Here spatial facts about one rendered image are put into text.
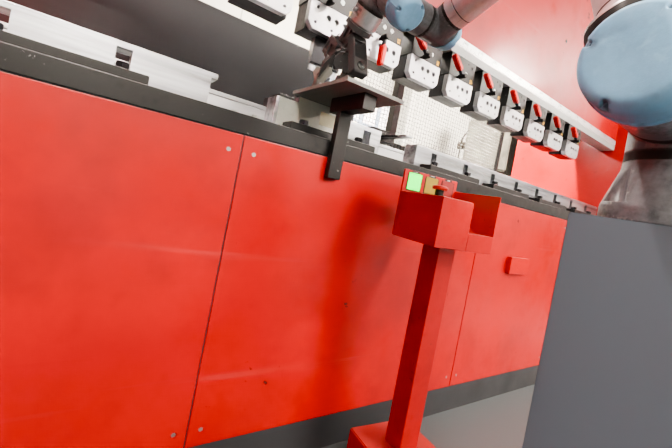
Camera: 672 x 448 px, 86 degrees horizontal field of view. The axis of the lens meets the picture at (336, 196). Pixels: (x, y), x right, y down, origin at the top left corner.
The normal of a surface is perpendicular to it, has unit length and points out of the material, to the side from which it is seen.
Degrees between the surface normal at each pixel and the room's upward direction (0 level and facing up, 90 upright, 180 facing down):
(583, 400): 90
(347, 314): 90
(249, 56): 90
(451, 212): 90
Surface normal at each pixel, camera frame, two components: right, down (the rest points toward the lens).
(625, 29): -0.80, -0.03
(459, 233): 0.47, 0.10
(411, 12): 0.29, 0.72
